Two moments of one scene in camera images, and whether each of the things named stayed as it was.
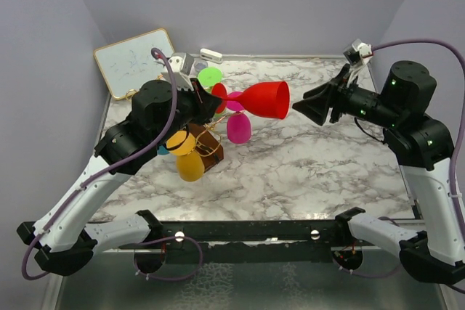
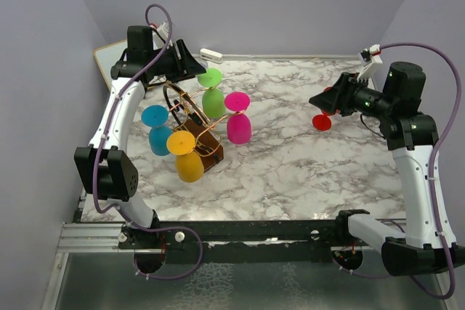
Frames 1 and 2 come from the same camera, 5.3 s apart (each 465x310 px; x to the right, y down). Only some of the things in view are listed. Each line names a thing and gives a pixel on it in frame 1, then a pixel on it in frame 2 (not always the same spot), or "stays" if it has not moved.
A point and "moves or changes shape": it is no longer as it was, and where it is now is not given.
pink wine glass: [238, 124] stays
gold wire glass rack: [208, 144] stays
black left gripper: [206, 104] → [187, 67]
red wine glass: [269, 99] moves or changes shape
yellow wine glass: [189, 162] stays
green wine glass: [208, 77] stays
